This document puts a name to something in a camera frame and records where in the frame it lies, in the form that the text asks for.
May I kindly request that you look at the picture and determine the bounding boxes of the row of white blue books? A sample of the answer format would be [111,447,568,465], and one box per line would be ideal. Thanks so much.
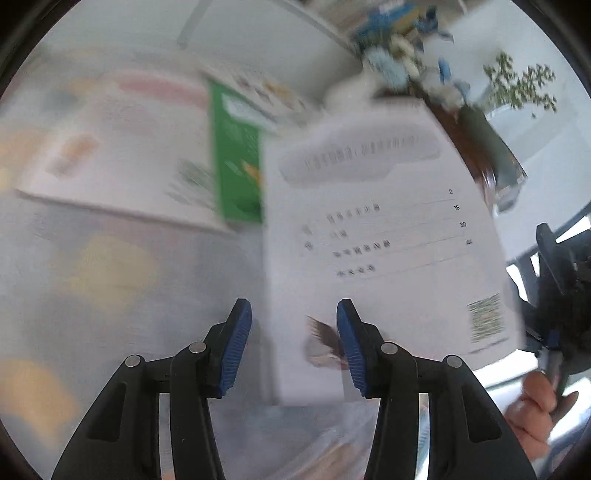
[318,0,439,42]

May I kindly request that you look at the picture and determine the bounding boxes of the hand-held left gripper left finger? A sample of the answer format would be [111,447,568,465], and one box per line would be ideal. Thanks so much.
[51,298,254,480]

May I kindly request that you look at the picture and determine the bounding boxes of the white book with leaf print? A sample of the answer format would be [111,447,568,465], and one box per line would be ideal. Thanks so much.
[14,69,227,232]

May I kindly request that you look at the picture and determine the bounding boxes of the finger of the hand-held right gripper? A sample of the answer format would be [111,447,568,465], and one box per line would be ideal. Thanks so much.
[526,323,564,358]
[534,222,575,278]

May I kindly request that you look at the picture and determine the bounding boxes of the dark green glass vase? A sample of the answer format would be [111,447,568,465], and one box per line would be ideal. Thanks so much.
[457,104,529,213]

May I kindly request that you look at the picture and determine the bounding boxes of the thin white illustrated book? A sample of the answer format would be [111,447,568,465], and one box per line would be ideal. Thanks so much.
[198,65,324,134]

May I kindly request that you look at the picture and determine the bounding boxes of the green leafy sprigs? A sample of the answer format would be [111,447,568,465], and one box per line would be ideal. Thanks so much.
[482,51,557,116]

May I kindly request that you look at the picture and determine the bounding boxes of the white ceramic vase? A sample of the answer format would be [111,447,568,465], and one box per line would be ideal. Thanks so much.
[323,74,384,112]

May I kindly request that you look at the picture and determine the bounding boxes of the grey fan-patterned rug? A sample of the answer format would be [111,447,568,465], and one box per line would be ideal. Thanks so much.
[0,189,384,480]

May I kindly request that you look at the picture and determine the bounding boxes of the blue white flower bouquet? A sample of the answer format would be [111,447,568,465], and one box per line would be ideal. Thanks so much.
[351,9,472,107]

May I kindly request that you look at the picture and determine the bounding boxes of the white bookshelf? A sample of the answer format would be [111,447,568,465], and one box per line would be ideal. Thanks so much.
[175,0,467,61]

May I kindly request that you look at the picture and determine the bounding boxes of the white book with barcode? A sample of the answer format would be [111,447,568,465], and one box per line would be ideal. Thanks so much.
[261,104,527,407]

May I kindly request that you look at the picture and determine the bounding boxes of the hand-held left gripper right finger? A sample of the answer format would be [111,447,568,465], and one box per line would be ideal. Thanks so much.
[336,298,539,480]

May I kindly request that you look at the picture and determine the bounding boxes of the person's right hand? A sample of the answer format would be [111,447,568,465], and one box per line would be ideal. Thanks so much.
[503,371,580,462]

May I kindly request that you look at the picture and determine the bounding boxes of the green cover book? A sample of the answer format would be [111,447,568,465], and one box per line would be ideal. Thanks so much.
[208,78,278,227]

